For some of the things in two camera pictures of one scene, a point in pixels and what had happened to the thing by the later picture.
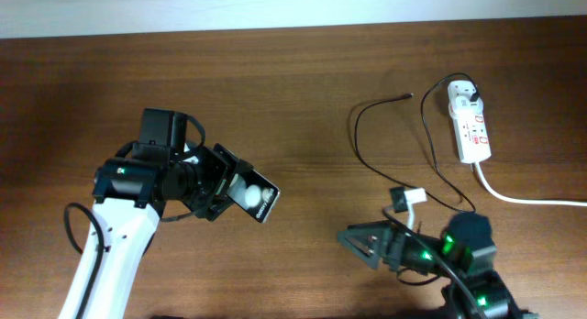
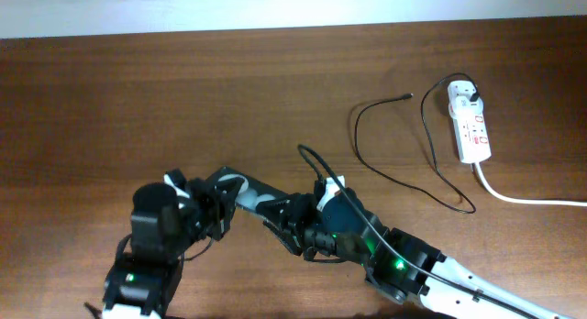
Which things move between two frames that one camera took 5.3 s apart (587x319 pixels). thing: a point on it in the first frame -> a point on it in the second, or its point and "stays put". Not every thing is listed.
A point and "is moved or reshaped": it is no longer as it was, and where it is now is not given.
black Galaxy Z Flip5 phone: x=255 y=193 is moved or reshaped
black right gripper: x=393 y=245 -> x=300 y=210
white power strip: x=472 y=138 stays put
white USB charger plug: x=459 y=97 stays put
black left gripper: x=205 y=203 -> x=221 y=202
